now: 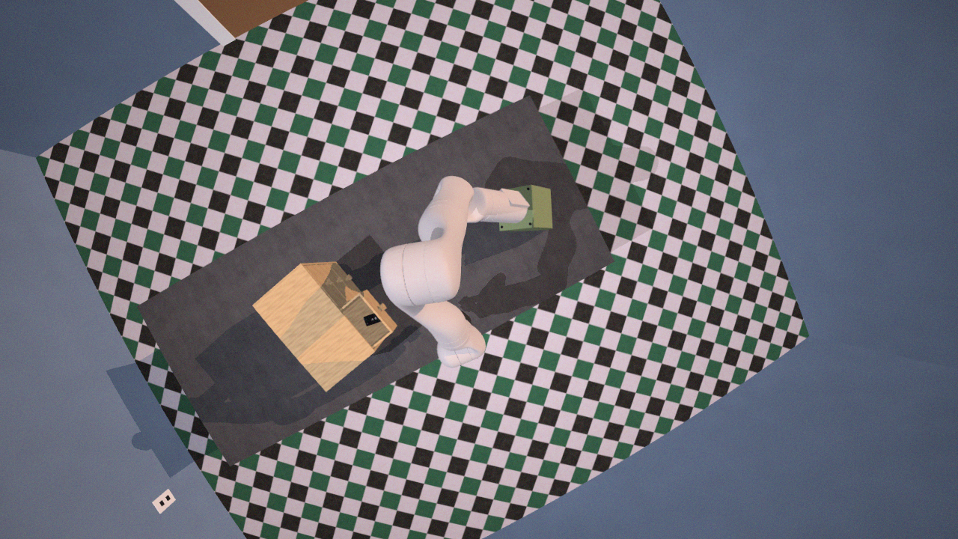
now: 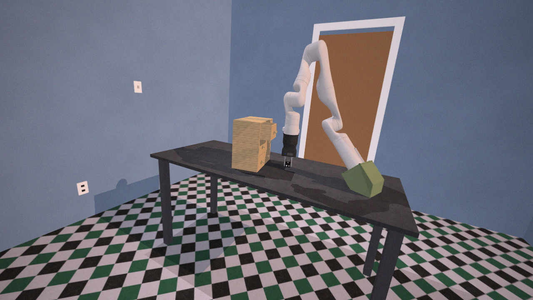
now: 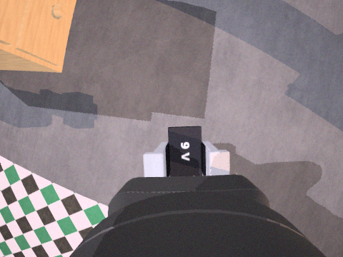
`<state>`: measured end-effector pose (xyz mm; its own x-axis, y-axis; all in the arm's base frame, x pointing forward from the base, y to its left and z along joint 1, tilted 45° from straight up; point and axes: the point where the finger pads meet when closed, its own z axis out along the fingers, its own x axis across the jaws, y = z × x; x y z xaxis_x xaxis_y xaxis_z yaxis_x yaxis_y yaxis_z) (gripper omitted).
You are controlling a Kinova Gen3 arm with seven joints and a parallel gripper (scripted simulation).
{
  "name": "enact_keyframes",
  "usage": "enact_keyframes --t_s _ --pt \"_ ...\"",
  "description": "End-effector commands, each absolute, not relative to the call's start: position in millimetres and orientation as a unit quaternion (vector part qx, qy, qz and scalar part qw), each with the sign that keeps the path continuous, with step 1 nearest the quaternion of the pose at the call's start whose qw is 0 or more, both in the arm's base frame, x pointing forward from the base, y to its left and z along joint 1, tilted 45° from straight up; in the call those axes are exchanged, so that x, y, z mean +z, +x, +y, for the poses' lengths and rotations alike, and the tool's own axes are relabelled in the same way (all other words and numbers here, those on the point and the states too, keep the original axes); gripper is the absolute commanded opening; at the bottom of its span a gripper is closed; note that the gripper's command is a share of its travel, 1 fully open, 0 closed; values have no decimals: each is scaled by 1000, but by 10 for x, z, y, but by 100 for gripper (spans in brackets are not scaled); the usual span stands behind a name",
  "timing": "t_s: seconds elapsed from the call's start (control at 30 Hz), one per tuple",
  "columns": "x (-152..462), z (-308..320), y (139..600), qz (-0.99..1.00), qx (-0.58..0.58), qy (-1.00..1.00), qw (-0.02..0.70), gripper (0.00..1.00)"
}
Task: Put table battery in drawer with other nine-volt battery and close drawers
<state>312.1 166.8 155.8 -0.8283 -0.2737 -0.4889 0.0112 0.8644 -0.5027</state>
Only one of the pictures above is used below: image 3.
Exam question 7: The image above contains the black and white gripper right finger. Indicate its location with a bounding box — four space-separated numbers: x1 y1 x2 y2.
201 141 229 176

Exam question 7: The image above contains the black 9v battery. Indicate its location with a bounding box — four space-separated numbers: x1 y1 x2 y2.
168 126 202 176

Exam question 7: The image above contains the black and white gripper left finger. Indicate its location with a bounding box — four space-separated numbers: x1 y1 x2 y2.
144 142 170 177

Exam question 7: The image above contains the light wooden chest of drawers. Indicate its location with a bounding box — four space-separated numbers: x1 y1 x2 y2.
0 0 76 73

